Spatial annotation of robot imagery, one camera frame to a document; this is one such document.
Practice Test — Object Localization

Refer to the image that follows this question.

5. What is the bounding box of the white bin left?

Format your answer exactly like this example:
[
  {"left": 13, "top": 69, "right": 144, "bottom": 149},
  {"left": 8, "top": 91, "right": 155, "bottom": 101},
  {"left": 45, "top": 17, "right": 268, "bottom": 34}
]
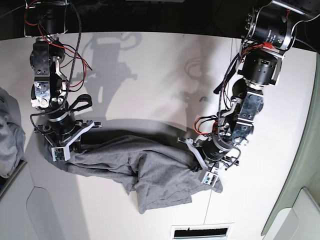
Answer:
[{"left": 0, "top": 161, "right": 65, "bottom": 240}]

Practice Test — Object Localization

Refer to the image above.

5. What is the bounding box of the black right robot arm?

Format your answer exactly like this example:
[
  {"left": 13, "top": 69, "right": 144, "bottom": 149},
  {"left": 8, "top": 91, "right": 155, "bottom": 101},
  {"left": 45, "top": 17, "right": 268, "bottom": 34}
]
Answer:
[{"left": 23, "top": 0, "right": 94, "bottom": 159}]

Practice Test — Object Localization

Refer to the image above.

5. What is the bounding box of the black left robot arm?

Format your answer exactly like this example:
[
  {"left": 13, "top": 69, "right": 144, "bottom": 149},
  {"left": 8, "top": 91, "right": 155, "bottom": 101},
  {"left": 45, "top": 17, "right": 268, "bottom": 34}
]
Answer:
[{"left": 185, "top": 0, "right": 320, "bottom": 173}]

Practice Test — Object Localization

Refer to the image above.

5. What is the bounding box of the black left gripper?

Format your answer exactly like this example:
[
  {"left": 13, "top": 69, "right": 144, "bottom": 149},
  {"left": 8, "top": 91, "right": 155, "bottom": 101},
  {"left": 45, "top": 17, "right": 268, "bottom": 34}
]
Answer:
[{"left": 192, "top": 137, "right": 241, "bottom": 173}]

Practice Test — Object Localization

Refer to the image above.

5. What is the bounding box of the white bin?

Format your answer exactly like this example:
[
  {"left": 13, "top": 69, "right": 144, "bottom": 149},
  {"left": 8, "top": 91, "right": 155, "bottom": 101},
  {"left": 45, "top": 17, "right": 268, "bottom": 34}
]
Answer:
[
  {"left": 0, "top": 161, "right": 65, "bottom": 240},
  {"left": 263, "top": 187, "right": 320, "bottom": 240}
]

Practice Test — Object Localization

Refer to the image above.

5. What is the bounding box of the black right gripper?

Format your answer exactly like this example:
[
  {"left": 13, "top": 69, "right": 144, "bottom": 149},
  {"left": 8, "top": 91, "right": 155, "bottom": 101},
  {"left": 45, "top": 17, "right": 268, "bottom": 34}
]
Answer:
[{"left": 34, "top": 112, "right": 83, "bottom": 153}]

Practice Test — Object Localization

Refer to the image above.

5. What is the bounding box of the grey t-shirt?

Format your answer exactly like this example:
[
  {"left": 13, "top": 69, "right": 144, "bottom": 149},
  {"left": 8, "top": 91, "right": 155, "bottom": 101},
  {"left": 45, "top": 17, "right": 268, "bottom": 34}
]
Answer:
[{"left": 43, "top": 135, "right": 210, "bottom": 214}]

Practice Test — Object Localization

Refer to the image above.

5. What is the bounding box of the grey clothes pile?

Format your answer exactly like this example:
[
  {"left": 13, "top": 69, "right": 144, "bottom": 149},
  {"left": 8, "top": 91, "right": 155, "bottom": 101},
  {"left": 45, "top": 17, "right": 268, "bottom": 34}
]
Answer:
[{"left": 0, "top": 88, "right": 26, "bottom": 179}]

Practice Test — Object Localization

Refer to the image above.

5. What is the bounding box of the white bin right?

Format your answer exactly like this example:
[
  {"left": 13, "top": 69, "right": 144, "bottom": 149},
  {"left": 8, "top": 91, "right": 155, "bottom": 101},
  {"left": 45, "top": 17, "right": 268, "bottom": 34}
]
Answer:
[{"left": 263, "top": 187, "right": 320, "bottom": 240}]

